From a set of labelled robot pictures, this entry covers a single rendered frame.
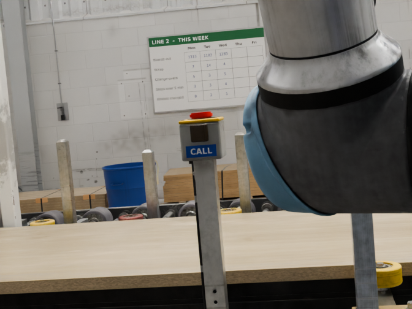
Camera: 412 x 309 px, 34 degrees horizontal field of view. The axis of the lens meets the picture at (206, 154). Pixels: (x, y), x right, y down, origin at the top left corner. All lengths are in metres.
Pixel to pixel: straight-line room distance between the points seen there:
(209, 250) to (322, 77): 0.72
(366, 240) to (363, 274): 0.06
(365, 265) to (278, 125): 0.68
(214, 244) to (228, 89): 7.12
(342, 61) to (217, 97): 7.77
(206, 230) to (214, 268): 0.07
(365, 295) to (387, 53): 0.73
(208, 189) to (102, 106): 7.34
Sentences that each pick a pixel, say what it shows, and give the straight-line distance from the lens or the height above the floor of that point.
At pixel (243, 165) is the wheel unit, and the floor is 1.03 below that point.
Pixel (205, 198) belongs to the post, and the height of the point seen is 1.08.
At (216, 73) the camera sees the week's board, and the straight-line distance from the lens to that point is 8.28.
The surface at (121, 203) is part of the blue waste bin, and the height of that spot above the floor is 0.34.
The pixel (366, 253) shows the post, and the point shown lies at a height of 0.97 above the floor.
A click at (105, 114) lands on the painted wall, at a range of 8.48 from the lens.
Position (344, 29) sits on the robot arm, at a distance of 0.51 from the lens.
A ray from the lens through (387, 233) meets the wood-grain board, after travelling 1.68.
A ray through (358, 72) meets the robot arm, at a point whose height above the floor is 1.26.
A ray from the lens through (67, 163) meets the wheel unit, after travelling 2.39.
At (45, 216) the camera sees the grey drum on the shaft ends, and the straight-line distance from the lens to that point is 2.85.
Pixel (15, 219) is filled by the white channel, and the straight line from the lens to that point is 2.35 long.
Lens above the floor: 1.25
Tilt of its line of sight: 4 degrees down
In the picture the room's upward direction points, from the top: 5 degrees counter-clockwise
